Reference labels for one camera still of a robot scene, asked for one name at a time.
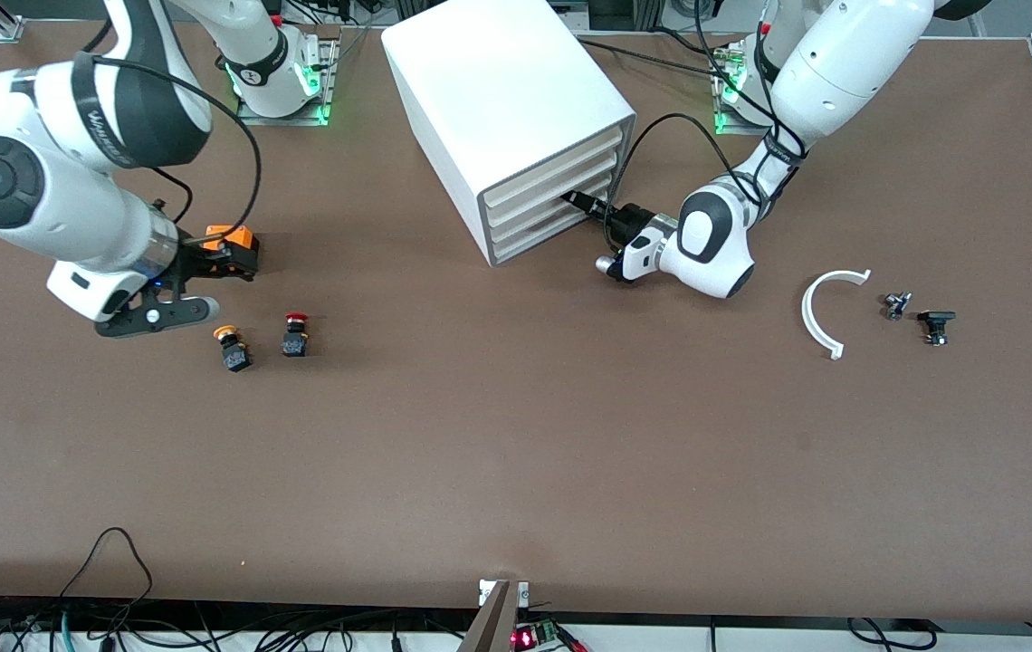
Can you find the small metal mounting bracket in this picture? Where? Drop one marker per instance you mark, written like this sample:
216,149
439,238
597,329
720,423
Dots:
523,593

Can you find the small silver metal part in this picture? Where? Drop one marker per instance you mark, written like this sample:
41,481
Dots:
896,306

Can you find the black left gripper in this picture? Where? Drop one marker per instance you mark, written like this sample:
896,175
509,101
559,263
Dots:
628,218

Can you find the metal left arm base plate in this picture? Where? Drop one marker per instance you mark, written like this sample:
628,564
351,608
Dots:
724,125

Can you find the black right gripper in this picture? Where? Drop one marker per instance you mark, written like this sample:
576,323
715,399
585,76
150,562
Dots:
191,263

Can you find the orange box with hole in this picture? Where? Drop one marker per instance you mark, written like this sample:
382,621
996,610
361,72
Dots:
240,237

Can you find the red-headed push button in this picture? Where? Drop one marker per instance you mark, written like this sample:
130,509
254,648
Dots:
295,340

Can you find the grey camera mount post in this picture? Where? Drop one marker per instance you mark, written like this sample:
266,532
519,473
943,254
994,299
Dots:
491,629

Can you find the black-headed push button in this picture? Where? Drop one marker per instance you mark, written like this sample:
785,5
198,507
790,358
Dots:
936,319

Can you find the circuit board with red LED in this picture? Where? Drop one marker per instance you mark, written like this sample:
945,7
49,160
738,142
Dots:
539,636

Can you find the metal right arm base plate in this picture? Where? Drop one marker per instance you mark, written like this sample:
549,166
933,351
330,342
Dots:
281,120

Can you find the white curved plastic bracket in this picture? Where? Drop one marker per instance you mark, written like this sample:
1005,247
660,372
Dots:
807,317

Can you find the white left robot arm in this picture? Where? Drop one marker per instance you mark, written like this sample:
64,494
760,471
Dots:
842,63

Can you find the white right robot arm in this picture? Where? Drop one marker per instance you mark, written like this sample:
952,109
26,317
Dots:
45,199

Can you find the yellow-headed push button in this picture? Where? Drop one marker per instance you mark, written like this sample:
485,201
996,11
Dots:
234,353

